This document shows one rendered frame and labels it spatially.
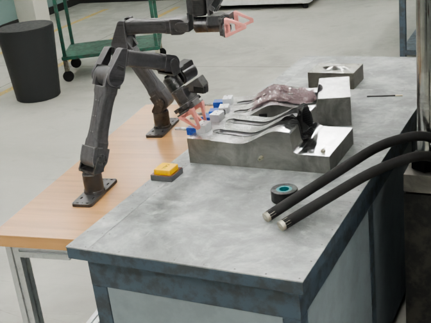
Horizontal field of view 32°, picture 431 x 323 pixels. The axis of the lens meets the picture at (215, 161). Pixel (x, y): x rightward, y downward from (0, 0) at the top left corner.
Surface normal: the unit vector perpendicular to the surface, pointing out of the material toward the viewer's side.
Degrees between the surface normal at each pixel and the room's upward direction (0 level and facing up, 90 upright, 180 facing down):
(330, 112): 90
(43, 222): 0
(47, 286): 0
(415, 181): 90
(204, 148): 90
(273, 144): 90
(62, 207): 0
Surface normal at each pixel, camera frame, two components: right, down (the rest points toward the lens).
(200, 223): -0.11, -0.92
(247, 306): -0.43, 0.38
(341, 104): -0.14, 0.39
